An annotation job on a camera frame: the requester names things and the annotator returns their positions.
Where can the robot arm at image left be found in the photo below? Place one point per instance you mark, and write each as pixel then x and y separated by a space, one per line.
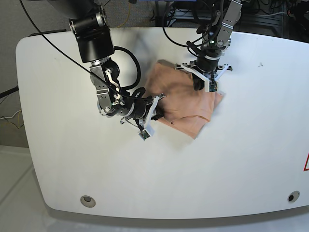
pixel 90 28

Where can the left table cable grommet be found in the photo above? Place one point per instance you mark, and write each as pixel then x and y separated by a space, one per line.
pixel 87 201

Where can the aluminium frame rail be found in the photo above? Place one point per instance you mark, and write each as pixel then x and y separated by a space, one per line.
pixel 274 25

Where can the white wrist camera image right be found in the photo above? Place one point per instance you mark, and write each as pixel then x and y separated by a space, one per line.
pixel 211 86

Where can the black strip behind table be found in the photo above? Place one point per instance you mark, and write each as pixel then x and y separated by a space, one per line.
pixel 48 32

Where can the table cable grommet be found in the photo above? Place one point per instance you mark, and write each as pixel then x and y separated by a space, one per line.
pixel 87 201
pixel 293 196

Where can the black bar at left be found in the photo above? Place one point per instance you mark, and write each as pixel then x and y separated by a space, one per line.
pixel 9 92

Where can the peach orange T-shirt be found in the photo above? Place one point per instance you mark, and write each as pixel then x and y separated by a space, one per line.
pixel 184 109

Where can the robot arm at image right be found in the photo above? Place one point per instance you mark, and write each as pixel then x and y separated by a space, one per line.
pixel 210 46

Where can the black desk leg base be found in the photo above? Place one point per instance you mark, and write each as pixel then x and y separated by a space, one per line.
pixel 160 7

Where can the right table cable grommet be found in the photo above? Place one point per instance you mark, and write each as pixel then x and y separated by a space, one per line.
pixel 293 196

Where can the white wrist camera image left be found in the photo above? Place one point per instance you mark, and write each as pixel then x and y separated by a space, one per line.
pixel 146 133

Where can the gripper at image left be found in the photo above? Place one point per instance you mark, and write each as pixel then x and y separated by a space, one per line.
pixel 143 111

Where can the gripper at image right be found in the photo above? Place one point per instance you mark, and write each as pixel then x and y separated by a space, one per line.
pixel 202 68

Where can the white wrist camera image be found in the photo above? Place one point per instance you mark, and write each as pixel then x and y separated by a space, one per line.
pixel 146 133
pixel 211 86

